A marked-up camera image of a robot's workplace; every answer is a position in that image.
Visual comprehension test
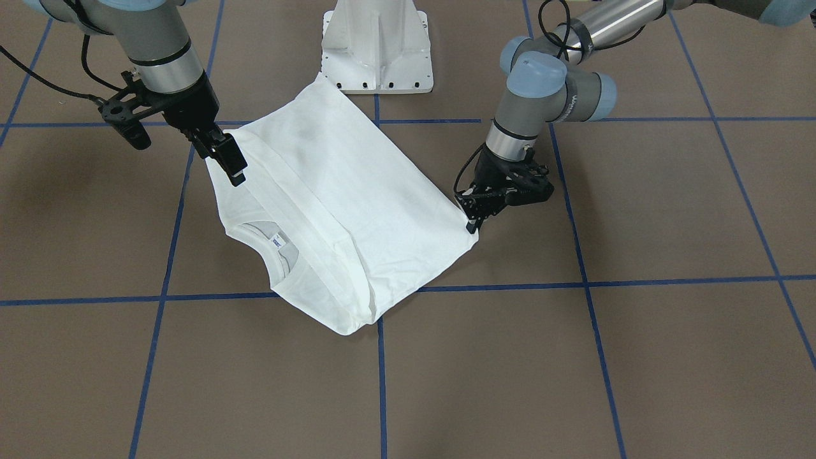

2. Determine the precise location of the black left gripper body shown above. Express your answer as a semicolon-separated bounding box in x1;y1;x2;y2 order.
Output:
475;143;536;191

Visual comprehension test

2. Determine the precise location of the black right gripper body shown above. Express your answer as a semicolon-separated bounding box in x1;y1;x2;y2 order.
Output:
163;72;219;138

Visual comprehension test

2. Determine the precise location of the white long-sleeve printed shirt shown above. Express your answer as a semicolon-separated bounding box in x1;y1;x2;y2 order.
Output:
206;75;478;336

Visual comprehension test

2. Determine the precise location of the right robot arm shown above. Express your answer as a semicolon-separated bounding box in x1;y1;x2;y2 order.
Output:
28;1;247;186

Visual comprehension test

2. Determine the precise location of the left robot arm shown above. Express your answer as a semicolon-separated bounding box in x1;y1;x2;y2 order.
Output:
455;1;814;243

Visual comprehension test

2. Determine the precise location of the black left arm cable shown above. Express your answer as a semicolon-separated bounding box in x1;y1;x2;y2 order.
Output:
453;143;488;198

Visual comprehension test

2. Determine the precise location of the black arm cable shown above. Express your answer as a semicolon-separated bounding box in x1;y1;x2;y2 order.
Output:
0;25;128;106
453;143;488;198

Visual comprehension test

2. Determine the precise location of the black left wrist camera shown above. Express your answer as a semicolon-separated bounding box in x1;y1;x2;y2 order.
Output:
505;161;555;207

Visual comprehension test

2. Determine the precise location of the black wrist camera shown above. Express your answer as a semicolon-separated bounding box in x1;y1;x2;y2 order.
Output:
97;70;171;150
505;161;555;207

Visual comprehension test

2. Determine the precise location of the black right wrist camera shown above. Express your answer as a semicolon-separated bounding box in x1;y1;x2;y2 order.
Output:
97;70;171;150

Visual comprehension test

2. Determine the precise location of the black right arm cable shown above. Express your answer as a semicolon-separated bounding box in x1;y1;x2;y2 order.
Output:
0;25;128;106

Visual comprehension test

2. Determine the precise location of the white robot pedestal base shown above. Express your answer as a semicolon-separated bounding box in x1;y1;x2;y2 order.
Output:
321;1;434;95

